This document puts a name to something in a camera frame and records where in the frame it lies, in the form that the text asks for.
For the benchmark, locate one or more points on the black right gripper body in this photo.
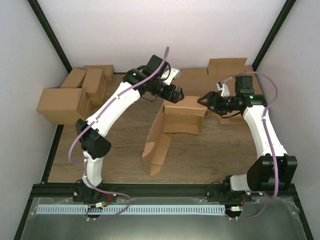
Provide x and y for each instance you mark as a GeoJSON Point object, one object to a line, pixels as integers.
{"type": "Point", "coordinates": [221, 108]}

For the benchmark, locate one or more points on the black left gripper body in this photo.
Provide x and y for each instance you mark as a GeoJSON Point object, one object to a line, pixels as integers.
{"type": "Point", "coordinates": [166, 95]}

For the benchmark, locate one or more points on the brown cardboard box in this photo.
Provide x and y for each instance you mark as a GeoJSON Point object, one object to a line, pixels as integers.
{"type": "Point", "coordinates": [184, 117]}

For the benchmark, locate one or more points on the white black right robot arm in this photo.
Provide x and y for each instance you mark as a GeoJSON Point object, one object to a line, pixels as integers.
{"type": "Point", "coordinates": [274, 168]}

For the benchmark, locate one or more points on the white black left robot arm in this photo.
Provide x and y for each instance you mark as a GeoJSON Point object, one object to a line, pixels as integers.
{"type": "Point", "coordinates": [155, 78]}

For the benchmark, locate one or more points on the small folded cardboard box rear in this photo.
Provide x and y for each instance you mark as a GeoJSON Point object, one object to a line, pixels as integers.
{"type": "Point", "coordinates": [108, 70]}

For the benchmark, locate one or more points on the large folded cardboard box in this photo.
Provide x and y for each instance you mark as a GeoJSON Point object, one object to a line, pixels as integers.
{"type": "Point", "coordinates": [64, 106]}

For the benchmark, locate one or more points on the stack of flat cardboard blanks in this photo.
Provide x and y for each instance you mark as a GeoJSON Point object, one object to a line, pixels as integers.
{"type": "Point", "coordinates": [199, 81]}

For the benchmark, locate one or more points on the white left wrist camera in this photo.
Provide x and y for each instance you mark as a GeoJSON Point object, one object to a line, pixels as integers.
{"type": "Point", "coordinates": [169, 75]}

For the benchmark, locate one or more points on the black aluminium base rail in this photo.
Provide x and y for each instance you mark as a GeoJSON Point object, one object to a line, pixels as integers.
{"type": "Point", "coordinates": [214, 192]}

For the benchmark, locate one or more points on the black right frame post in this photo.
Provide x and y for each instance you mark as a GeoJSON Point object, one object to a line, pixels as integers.
{"type": "Point", "coordinates": [278, 23]}

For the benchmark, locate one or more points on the black frame post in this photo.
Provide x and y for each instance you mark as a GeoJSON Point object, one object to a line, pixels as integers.
{"type": "Point", "coordinates": [278, 23]}
{"type": "Point", "coordinates": [45, 24]}

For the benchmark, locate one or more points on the black left frame post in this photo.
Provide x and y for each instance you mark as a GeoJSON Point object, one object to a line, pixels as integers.
{"type": "Point", "coordinates": [45, 24]}

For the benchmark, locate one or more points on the light blue slotted cable duct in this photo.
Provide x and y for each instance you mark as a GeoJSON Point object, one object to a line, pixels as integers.
{"type": "Point", "coordinates": [64, 209]}

